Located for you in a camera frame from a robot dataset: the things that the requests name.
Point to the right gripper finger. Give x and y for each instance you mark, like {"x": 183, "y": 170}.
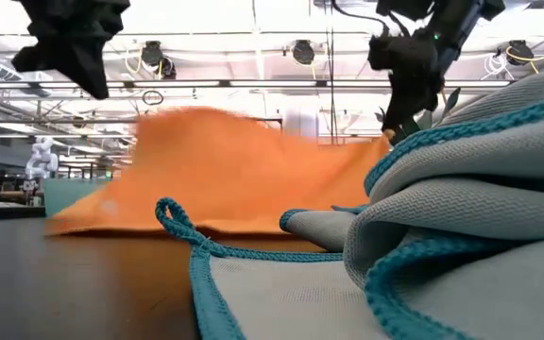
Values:
{"x": 398, "y": 113}
{"x": 425, "y": 100}

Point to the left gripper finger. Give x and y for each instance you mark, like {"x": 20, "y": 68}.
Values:
{"x": 85, "y": 71}
{"x": 33, "y": 59}

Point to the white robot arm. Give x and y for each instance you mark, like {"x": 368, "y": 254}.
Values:
{"x": 40, "y": 160}

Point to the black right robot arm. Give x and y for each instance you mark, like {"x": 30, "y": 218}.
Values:
{"x": 456, "y": 23}

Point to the pale blue teal-edged towel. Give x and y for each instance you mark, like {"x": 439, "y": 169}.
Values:
{"x": 465, "y": 208}

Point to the teal plastic bin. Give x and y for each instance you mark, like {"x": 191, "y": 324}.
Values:
{"x": 64, "y": 196}

